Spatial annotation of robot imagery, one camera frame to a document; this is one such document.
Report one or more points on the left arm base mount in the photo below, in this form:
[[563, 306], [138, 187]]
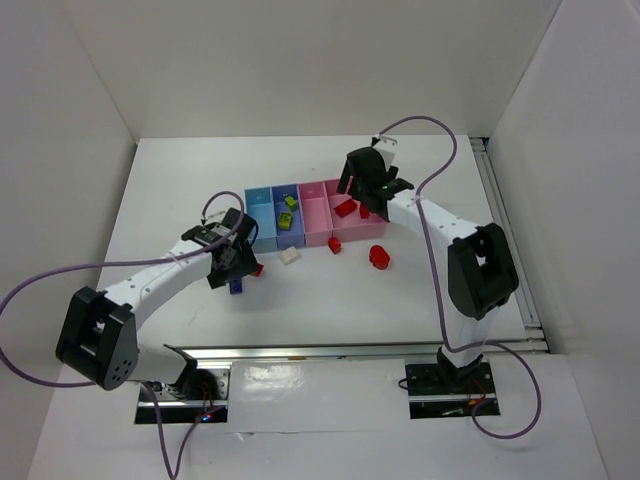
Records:
[[207, 397]]

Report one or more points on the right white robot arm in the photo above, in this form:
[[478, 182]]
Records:
[[473, 271]]

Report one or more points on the narrow pink bin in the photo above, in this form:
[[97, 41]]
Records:
[[316, 214]]

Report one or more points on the aluminium side rail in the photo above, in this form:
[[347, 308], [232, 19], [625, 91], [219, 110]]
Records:
[[534, 331]]

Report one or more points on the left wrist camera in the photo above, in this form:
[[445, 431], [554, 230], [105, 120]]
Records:
[[213, 217]]

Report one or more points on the green lego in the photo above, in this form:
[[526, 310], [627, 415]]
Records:
[[291, 203], [285, 221]]

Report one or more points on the round red lego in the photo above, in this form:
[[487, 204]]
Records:
[[379, 257]]

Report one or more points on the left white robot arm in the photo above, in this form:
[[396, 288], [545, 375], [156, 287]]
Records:
[[99, 337]]

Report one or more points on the small red lego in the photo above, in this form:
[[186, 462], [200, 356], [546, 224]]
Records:
[[334, 245]]

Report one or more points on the wide pink bin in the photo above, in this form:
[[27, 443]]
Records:
[[351, 227]]

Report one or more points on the light blue bin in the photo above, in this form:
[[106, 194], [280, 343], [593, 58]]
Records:
[[261, 208]]

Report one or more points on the purple lego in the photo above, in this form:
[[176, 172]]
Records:
[[236, 287]]

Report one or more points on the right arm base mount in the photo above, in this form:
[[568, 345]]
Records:
[[431, 397]]

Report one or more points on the dark blue bin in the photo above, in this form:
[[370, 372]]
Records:
[[296, 236]]

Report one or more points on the aluminium front rail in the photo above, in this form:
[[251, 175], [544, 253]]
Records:
[[318, 351]]

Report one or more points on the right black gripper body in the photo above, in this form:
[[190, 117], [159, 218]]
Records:
[[354, 167]]

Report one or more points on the white square lego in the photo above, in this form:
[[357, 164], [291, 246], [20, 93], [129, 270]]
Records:
[[289, 255]]

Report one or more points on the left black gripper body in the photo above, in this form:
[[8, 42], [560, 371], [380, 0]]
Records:
[[232, 270]]

